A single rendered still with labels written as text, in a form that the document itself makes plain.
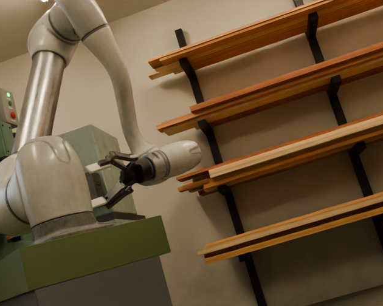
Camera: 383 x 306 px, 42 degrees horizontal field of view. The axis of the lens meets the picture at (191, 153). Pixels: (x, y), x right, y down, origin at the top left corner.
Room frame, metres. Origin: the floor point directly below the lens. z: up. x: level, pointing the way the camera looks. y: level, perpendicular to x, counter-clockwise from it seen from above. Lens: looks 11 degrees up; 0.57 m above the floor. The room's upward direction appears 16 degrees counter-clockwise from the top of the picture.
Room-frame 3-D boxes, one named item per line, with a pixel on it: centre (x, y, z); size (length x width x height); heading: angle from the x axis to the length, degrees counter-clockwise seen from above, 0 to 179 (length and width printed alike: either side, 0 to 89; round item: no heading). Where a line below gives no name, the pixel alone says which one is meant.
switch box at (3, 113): (2.05, 0.72, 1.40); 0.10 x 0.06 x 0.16; 170
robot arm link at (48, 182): (1.24, 0.36, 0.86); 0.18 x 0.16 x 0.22; 48
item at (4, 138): (1.94, 0.73, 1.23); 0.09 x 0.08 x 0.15; 170
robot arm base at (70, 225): (1.25, 0.34, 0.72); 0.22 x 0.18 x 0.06; 139
